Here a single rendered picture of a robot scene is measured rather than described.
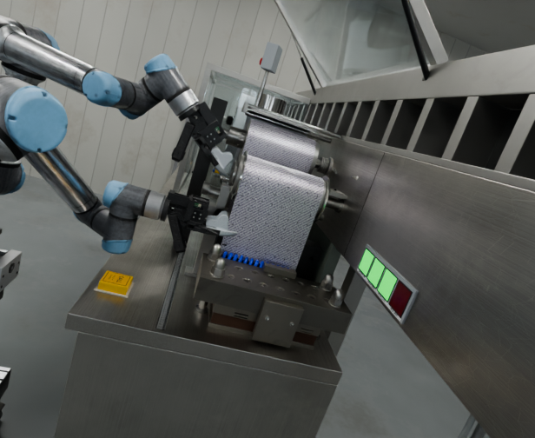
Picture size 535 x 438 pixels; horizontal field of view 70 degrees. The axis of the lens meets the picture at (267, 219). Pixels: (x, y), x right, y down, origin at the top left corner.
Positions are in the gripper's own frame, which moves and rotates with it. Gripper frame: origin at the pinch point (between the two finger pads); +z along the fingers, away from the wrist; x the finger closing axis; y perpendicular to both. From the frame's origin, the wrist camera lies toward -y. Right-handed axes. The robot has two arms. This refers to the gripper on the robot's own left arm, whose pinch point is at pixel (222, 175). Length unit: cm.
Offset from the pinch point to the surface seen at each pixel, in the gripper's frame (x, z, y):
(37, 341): 75, 30, -135
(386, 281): -43, 31, 20
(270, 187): -7.6, 9.0, 9.7
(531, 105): -58, 8, 49
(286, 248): -7.6, 26.9, 3.9
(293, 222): -7.6, 21.3, 9.9
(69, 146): 360, -73, -161
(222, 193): -0.3, 4.5, -3.2
